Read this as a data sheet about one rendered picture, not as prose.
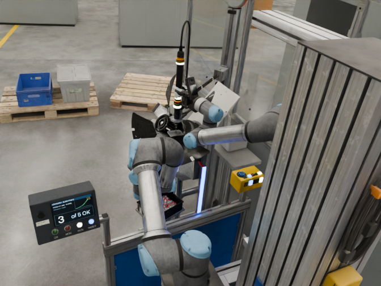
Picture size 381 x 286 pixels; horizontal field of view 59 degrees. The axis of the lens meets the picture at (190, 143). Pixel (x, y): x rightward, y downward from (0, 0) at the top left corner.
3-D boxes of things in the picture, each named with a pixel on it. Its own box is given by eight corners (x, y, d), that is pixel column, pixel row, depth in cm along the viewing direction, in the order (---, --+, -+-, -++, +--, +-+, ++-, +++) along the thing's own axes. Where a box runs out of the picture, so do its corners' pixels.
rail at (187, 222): (245, 205, 213) (247, 196, 209) (249, 209, 211) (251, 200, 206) (102, 252, 175) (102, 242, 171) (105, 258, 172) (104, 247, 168)
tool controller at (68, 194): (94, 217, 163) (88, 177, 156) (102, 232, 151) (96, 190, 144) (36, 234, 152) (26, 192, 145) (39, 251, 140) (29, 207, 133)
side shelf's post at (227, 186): (220, 230, 299) (233, 152, 255) (222, 232, 296) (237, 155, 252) (216, 231, 298) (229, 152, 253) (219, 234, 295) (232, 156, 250)
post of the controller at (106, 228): (109, 240, 172) (107, 212, 162) (111, 244, 170) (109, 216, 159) (103, 242, 171) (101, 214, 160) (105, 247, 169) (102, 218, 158)
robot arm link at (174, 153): (187, 130, 144) (172, 177, 185) (162, 131, 141) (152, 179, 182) (193, 154, 138) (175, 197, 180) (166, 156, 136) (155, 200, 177)
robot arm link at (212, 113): (211, 126, 165) (214, 110, 161) (197, 117, 172) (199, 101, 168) (223, 122, 170) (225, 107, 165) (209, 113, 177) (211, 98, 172)
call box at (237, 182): (250, 178, 207) (254, 164, 201) (261, 188, 199) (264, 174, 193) (228, 185, 200) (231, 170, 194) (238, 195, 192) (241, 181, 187)
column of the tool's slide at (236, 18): (204, 205, 324) (231, 5, 227) (211, 208, 321) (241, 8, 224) (201, 209, 320) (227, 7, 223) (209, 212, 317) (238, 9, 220)
